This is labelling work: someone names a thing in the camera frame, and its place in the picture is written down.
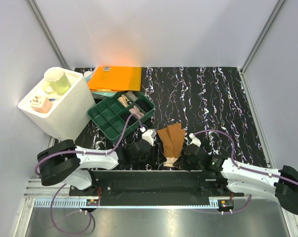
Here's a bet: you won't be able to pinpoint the brown boxer briefs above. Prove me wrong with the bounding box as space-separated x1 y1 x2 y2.
157 123 186 167

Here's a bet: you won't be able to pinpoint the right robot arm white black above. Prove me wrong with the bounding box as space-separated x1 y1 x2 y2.
182 144 298 215

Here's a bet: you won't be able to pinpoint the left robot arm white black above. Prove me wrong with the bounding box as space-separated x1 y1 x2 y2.
35 139 155 196

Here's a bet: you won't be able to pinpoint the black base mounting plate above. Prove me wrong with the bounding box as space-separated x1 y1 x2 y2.
37 169 275 207

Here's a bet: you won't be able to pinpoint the pink rolled sock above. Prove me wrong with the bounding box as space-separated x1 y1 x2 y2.
129 106 144 119

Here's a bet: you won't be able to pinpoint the green divided organizer tray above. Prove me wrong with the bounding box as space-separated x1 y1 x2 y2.
87 91 155 144

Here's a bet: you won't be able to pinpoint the beige rolled sock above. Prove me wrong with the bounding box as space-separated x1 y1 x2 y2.
118 94 133 108

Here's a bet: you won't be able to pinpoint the grey rolled sock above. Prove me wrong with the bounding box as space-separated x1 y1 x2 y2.
126 91 138 101

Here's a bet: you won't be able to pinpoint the orange and teal folders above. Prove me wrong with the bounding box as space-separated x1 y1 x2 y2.
84 66 142 99

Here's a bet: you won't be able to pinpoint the white storage bin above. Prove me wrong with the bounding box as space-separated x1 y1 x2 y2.
18 69 95 141

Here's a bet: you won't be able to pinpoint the pink box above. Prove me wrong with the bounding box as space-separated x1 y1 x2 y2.
30 96 52 114

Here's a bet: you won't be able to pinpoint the yellow green cup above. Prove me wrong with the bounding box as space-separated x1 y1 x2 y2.
43 67 71 95

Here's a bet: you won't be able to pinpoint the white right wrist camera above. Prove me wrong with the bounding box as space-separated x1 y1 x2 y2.
189 133 201 147

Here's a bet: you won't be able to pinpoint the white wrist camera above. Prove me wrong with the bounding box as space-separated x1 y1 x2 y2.
140 127 157 147
189 133 201 147

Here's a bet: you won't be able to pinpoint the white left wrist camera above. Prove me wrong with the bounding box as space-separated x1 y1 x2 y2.
140 127 157 147

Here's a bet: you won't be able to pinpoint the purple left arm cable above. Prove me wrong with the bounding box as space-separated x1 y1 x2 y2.
34 113 146 234

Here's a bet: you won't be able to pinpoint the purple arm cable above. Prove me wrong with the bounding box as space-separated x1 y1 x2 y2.
189 129 298 214
34 113 146 234

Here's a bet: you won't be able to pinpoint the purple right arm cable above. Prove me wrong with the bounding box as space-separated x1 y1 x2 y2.
189 129 298 214

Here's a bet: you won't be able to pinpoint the aluminium front rail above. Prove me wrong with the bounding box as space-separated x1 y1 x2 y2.
24 179 293 210

